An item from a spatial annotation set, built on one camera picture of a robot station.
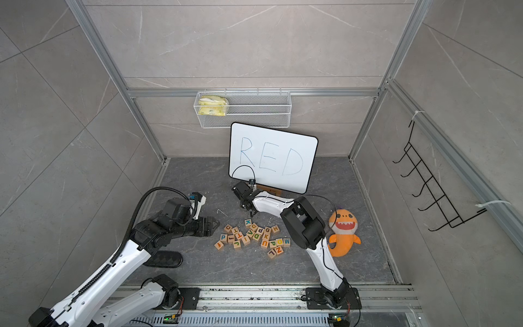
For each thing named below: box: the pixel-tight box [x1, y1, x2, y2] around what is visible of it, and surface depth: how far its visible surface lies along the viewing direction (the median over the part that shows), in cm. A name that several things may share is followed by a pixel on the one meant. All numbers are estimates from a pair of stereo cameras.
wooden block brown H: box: [271, 224, 281, 236], surface depth 90 cm
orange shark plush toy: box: [328, 208, 362, 257], surface depth 86 cm
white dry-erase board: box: [228, 121, 319, 195], surface depth 95 cm
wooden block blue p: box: [219, 233, 229, 244], surface depth 87 cm
